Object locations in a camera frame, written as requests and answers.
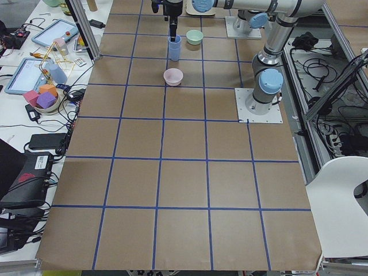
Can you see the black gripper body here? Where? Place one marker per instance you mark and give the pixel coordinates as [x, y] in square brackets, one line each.
[172, 8]

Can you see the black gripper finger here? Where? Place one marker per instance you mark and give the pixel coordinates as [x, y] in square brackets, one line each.
[173, 28]

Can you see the blue plastic cup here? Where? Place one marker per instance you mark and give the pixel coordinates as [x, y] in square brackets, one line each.
[174, 44]

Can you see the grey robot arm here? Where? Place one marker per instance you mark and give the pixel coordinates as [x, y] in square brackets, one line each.
[269, 82]

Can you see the green plastic bowl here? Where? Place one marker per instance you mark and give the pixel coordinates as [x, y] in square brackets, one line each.
[194, 37]

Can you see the blue framed tablet far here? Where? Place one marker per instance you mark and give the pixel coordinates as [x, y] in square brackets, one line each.
[58, 29]

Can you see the blue framed tablet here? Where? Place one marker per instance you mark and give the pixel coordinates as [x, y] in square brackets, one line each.
[28, 76]
[58, 29]

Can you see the blue cylinder cup on desk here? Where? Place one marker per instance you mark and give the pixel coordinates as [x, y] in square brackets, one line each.
[57, 74]

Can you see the bowl of foam blocks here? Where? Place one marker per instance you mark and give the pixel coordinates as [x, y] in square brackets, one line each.
[45, 100]

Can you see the blue framed tablet near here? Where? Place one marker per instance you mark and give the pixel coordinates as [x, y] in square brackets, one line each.
[28, 76]

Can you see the black power adapter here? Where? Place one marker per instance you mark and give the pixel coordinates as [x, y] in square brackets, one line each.
[49, 141]

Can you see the white chair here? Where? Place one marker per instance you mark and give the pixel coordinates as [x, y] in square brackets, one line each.
[341, 222]

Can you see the aluminium frame post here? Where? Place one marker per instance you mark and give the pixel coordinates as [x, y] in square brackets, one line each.
[80, 18]

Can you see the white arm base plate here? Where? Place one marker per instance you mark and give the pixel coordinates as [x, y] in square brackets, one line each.
[253, 112]

